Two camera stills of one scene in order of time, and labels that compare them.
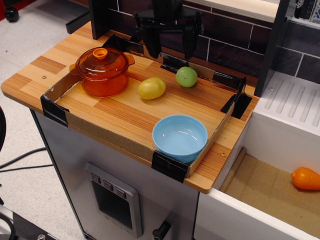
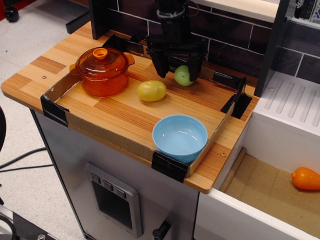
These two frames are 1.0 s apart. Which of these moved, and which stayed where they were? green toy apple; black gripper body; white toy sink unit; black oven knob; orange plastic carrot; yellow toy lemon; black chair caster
Moved: black gripper body
Stayed: green toy apple; black chair caster; black oven knob; yellow toy lemon; white toy sink unit; orange plastic carrot
